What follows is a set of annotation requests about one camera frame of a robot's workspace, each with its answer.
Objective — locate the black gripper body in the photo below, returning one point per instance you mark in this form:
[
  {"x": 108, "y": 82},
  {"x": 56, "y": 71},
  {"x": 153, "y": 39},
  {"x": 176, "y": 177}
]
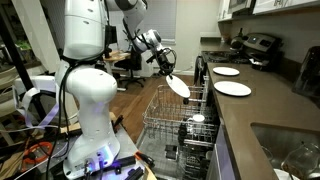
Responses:
[{"x": 165, "y": 61}]

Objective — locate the white ceramic plate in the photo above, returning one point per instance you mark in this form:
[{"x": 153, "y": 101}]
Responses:
[
  {"x": 226, "y": 71},
  {"x": 232, "y": 88},
  {"x": 178, "y": 86}
]

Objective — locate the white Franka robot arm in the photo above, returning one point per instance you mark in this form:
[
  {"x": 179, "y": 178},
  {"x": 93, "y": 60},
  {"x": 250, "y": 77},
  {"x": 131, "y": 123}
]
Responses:
[{"x": 86, "y": 86}]

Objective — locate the black tumbler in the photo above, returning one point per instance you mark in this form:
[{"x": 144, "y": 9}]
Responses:
[{"x": 185, "y": 100}]

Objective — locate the black office chair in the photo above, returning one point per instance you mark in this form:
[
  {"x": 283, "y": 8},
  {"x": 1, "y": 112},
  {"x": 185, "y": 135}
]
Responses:
[{"x": 133, "y": 66}]

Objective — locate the wooden desk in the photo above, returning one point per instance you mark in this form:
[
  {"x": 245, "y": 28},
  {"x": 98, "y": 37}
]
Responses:
[{"x": 116, "y": 56}]

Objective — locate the white mug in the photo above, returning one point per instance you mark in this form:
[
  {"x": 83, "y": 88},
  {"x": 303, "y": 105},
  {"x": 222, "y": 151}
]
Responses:
[{"x": 198, "y": 118}]

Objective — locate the black cup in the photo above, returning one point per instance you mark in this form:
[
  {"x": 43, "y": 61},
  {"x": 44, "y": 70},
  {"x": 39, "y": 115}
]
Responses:
[{"x": 182, "y": 133}]

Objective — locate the orange black clamp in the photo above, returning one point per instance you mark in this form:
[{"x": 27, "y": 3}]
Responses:
[{"x": 118, "y": 123}]

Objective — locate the dark kettle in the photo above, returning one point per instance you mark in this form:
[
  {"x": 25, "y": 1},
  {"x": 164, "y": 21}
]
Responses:
[{"x": 237, "y": 41}]

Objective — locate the grey dishwasher door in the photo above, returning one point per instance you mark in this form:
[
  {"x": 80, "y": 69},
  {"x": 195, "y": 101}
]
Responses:
[{"x": 156, "y": 150}]

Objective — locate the metal robot table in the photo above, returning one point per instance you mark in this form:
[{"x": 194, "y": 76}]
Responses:
[{"x": 133, "y": 143}]

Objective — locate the orange black tool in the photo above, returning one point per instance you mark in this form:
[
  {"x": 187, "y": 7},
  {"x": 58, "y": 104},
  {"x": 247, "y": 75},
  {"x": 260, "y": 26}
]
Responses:
[{"x": 145, "y": 158}]

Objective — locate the lower dishwasher rack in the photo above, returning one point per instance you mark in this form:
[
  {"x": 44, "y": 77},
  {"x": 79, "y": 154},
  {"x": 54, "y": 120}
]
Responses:
[{"x": 200, "y": 160}]

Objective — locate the white lower cabinet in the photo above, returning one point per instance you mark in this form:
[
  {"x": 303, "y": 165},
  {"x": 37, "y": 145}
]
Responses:
[{"x": 221, "y": 156}]

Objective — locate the black blocks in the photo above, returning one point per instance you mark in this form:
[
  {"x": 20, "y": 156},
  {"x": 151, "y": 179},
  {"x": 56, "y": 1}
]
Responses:
[{"x": 128, "y": 166}]

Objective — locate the light wooden board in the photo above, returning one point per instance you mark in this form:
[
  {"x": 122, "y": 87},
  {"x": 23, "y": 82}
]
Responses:
[{"x": 71, "y": 126}]

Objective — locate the white box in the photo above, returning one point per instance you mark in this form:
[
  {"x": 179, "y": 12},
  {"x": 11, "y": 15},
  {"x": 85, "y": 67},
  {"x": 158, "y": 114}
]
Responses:
[{"x": 40, "y": 83}]

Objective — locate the white upper cabinets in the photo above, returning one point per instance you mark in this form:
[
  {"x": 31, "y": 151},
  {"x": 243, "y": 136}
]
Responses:
[{"x": 283, "y": 5}]

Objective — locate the steel kitchen sink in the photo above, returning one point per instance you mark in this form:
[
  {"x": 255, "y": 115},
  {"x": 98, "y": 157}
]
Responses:
[{"x": 283, "y": 140}]

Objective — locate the green house plant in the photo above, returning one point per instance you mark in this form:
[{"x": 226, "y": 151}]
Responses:
[{"x": 23, "y": 46}]

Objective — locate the black tripod pole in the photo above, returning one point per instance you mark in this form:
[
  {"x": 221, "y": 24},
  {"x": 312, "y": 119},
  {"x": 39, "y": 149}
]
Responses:
[{"x": 16, "y": 66}]

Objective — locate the white dish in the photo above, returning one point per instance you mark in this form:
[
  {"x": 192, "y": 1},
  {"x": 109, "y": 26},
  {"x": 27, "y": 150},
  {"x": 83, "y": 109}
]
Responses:
[{"x": 283, "y": 175}]

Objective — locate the clear glass pitcher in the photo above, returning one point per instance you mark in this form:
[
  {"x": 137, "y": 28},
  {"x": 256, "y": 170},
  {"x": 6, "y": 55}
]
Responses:
[{"x": 301, "y": 160}]

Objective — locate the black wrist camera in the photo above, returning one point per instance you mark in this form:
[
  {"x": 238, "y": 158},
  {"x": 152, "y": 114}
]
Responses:
[{"x": 151, "y": 59}]

